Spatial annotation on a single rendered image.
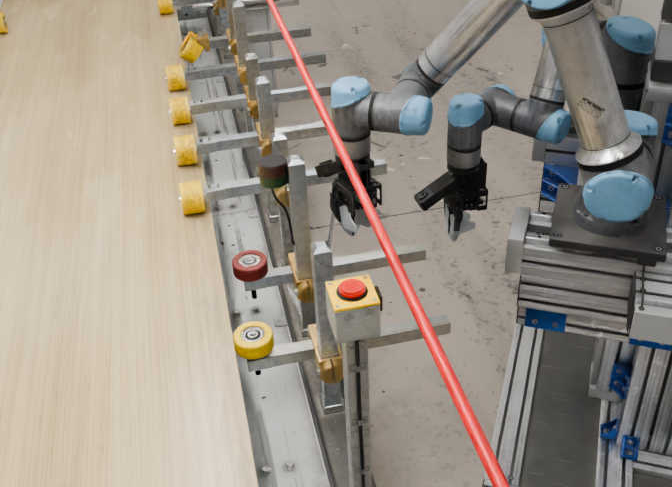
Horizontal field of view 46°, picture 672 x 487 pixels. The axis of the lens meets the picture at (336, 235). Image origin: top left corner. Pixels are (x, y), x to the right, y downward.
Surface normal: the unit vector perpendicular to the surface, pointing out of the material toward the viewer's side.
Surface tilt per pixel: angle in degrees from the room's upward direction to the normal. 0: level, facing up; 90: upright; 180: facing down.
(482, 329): 0
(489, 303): 0
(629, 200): 97
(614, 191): 97
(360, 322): 90
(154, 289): 0
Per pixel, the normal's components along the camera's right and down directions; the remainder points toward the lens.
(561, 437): -0.04, -0.82
